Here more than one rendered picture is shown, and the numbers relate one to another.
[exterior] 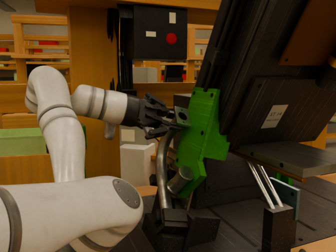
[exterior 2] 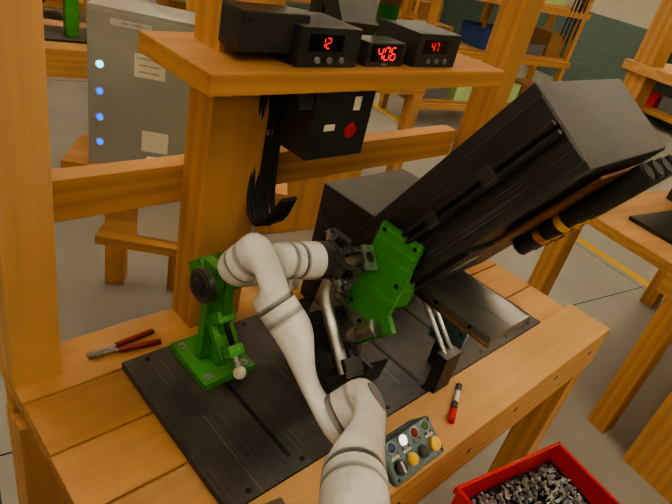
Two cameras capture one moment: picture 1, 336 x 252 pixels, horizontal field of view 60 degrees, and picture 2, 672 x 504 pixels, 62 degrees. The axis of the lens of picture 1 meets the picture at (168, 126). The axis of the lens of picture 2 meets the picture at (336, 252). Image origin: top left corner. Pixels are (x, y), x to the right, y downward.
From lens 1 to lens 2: 72 cm
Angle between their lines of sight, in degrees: 33
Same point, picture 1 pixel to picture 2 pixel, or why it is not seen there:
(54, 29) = not seen: outside the picture
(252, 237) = (411, 369)
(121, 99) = (323, 258)
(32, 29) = not seen: outside the picture
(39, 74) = (259, 255)
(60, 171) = (305, 374)
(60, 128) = (299, 328)
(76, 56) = (214, 144)
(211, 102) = (414, 258)
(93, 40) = (239, 119)
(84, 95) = (292, 263)
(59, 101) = (285, 288)
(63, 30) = not seen: outside the picture
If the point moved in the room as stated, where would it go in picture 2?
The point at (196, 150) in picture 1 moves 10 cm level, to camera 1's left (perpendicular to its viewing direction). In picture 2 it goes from (386, 302) to (342, 304)
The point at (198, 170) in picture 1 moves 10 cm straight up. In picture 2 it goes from (388, 327) to (401, 288)
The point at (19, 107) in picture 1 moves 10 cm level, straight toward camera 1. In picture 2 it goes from (109, 206) to (136, 229)
